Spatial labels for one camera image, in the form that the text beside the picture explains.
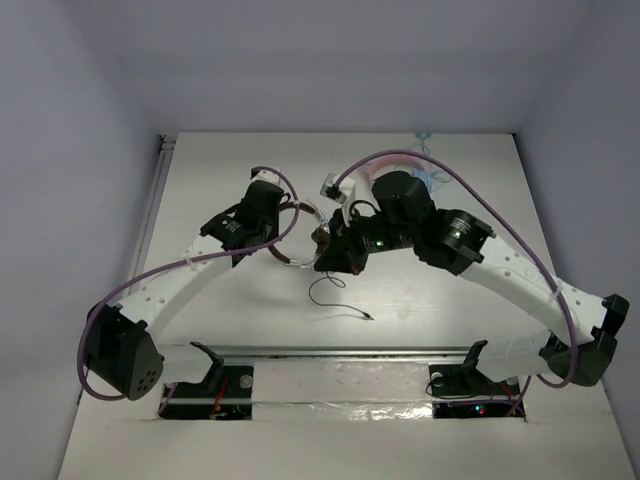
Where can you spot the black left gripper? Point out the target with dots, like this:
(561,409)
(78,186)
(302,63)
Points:
(265,220)

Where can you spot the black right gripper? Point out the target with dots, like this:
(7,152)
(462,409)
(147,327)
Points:
(342,255)

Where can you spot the brown silver headphones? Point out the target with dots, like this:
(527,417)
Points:
(320,236)

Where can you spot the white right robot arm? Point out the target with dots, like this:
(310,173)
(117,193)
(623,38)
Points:
(578,340)

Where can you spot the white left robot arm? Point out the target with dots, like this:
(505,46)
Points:
(121,343)

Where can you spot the pink blue cat-ear headphones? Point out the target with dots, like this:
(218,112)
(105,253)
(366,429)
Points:
(386,164)

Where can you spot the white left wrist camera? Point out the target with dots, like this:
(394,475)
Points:
(265,175)

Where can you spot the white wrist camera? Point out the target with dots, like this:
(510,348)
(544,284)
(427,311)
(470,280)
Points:
(265,175)
(340,192)

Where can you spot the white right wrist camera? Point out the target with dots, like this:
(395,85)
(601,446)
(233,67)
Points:
(340,192)

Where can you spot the aluminium left side rail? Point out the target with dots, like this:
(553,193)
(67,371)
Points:
(167,143)

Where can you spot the aluminium rail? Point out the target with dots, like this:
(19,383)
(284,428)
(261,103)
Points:
(167,143)
(354,351)

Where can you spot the aluminium front rail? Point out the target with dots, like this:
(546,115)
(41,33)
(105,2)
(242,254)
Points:
(354,351)

